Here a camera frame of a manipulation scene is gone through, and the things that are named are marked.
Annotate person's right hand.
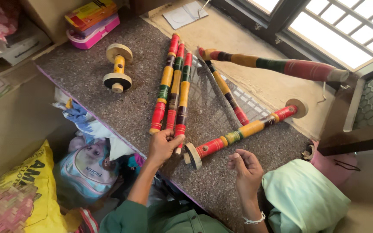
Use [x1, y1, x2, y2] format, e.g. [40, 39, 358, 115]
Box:
[227, 149, 265, 197]

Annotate person's left hand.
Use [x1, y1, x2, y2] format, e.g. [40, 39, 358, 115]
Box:
[148, 129, 186, 167]

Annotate striped painted wooden stick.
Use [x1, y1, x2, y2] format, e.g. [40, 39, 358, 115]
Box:
[165, 42, 186, 131]
[149, 32, 181, 135]
[174, 51, 193, 155]

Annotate thin striped wooden stick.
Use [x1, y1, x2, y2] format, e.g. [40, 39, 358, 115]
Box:
[198, 46, 250, 126]

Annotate long striped axle with wheels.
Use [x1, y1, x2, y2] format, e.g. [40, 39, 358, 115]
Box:
[183, 98, 309, 171]

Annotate person's green clothing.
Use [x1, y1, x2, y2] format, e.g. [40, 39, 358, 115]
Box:
[99, 200, 233, 233]

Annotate blue white printed cloth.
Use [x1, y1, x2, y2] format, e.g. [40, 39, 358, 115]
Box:
[52, 100, 136, 161]

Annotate short yellow axle with wheels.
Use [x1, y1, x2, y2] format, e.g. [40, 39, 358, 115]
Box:
[103, 43, 133, 94]

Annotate light blue child's backpack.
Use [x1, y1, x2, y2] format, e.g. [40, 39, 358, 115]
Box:
[53, 135, 121, 205]

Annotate white paper sheet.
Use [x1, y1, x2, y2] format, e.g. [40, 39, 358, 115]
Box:
[162, 1, 209, 30]

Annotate thick striped wooden pole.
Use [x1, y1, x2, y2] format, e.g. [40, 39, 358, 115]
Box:
[201, 48, 350, 83]

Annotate pink plastic lunch box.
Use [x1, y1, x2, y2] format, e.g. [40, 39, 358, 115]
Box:
[66, 13, 121, 50]

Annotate metal window hook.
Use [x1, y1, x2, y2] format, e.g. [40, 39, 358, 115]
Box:
[197, 0, 212, 19]

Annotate light green cloth bundle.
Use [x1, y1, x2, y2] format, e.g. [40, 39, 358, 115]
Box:
[262, 158, 352, 233]

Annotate yellow plastic bag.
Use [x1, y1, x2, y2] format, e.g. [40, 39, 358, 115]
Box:
[0, 139, 74, 233]

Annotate yellow orange packet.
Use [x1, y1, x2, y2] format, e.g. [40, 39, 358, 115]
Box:
[64, 0, 119, 32]

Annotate pink cloth bag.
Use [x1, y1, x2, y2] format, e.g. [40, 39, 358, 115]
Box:
[302, 140, 359, 189]

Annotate brown cardboard box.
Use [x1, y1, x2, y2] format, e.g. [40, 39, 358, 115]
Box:
[19, 0, 91, 45]

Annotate white cardboard box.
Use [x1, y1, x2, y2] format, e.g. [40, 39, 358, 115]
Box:
[0, 19, 52, 66]

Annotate pink woven mat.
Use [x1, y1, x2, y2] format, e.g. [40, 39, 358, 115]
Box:
[0, 184, 39, 233]

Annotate dark wooden window shutter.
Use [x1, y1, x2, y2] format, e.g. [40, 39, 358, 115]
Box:
[317, 72, 373, 157]

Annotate window with metal grille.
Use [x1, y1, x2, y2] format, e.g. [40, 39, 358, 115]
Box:
[211, 0, 373, 79]

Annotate white bead bracelet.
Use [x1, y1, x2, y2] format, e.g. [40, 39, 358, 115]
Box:
[243, 211, 267, 225]

